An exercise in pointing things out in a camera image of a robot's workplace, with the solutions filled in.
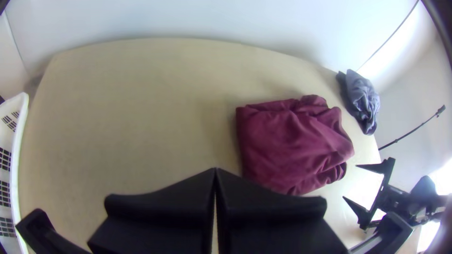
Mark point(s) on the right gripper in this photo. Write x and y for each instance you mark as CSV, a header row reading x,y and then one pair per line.
x,y
397,203

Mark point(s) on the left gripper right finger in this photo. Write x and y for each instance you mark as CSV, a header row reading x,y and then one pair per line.
x,y
275,222

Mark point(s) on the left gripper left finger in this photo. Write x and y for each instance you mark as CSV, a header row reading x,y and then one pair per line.
x,y
162,218

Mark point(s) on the maroon t-shirt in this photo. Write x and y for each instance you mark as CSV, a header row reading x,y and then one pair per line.
x,y
289,144

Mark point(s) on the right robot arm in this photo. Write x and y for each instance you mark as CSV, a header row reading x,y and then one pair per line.
x,y
429,197

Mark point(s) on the black stand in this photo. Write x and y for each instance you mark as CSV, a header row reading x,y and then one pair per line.
x,y
413,130

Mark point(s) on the heap of clothes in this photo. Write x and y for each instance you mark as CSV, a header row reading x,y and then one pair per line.
x,y
363,102

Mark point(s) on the white laundry basket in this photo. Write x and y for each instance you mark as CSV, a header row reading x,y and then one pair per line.
x,y
16,116

